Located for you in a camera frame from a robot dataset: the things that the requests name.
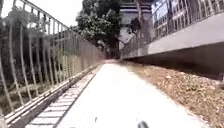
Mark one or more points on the metal railing on ramp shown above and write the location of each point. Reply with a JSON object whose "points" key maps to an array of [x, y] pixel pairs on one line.
{"points": [[180, 16]]}

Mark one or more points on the grey concrete ramp wall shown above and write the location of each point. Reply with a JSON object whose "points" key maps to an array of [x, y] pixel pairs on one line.
{"points": [[186, 40]]}

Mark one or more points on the pale concrete path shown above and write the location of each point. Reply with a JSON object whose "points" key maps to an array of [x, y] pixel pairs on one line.
{"points": [[123, 96]]}

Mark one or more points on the concrete kerb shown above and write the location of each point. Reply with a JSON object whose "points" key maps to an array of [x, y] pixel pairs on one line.
{"points": [[33, 111]]}

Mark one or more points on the drain grating strip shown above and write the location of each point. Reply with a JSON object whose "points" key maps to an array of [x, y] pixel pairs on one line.
{"points": [[55, 110]]}

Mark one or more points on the metal railing fence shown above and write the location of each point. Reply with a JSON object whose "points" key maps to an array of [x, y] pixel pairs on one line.
{"points": [[36, 56]]}

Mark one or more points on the pale building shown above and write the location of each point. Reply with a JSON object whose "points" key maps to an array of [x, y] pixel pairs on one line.
{"points": [[128, 16]]}

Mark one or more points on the robot's own part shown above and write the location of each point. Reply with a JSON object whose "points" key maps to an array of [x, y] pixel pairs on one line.
{"points": [[143, 125]]}

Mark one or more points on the strip of dry leaves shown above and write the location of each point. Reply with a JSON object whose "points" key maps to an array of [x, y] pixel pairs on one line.
{"points": [[186, 90]]}

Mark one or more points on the trees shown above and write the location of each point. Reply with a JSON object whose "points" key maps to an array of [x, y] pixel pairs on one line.
{"points": [[100, 23]]}

